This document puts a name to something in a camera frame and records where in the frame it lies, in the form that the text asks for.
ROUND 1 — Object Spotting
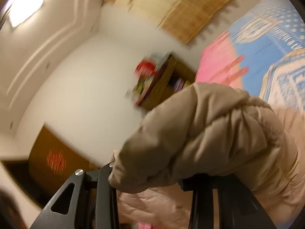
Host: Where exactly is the blue polka-dot bed sheet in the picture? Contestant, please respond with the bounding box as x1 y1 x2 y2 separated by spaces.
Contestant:
226 0 305 116

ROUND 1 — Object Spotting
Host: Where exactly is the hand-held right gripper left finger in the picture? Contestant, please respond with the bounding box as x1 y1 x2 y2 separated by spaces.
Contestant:
31 162 120 229

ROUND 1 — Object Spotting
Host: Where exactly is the brown wooden desk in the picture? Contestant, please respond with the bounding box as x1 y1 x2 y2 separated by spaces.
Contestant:
133 52 199 112

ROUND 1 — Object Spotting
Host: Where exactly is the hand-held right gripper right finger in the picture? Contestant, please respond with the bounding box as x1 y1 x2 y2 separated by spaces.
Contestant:
181 174 277 229

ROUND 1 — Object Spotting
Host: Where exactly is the bright ceiling lamp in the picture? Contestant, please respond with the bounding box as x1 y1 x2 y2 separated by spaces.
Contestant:
9 0 46 27

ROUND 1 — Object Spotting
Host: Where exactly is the beige quilted down jacket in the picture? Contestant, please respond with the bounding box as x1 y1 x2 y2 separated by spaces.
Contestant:
108 82 305 229

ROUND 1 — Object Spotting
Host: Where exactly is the red door decoration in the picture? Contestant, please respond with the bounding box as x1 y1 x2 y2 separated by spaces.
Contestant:
46 149 67 172

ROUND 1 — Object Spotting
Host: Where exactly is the pink fleece blanket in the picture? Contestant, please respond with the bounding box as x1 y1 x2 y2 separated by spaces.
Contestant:
195 30 250 91

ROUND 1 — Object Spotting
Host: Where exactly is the beige patterned window curtain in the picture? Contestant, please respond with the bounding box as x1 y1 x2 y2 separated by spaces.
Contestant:
105 0 241 44

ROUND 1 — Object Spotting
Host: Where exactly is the brown wooden door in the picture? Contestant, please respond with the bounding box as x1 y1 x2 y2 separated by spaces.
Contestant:
28 126 102 209

